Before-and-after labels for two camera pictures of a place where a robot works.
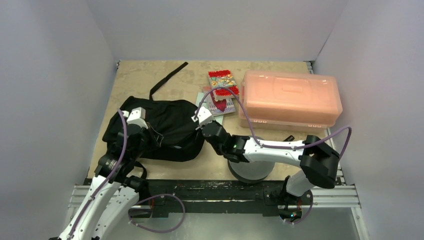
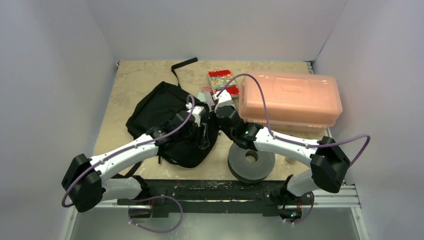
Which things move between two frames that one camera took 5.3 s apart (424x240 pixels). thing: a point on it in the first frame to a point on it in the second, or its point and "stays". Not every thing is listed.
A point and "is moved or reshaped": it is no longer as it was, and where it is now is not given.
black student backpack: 175,133 is moved or reshaped
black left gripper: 151,143 to 196,128
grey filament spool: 251,172 stays
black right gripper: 208,129 to 219,112
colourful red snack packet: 222,78 stays
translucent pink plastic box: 289,99 stays
